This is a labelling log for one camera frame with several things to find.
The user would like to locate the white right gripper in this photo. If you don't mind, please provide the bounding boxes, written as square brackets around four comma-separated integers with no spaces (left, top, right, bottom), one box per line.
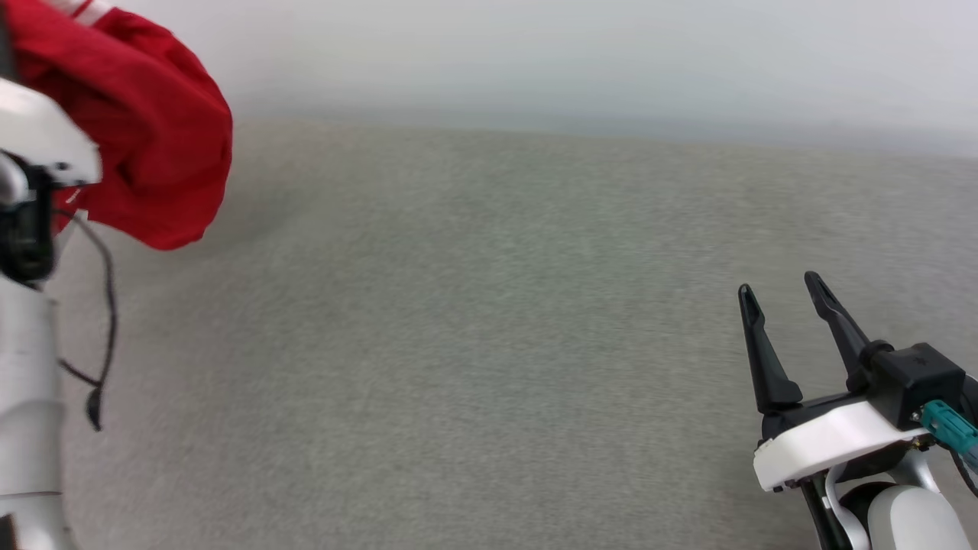
[737,271,933,493]

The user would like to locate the teal right camera connector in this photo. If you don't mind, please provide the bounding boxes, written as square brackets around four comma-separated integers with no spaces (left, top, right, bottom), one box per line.
[919,400,978,468]

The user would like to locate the red and white sports jersey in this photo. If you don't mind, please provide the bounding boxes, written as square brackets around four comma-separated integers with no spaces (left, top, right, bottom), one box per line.
[0,0,234,251]

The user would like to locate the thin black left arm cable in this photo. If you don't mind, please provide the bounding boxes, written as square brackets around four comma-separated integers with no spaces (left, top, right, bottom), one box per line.
[55,210,118,432]

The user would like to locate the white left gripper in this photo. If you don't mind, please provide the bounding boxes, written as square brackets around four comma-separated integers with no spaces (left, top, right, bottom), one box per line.
[0,76,102,188]

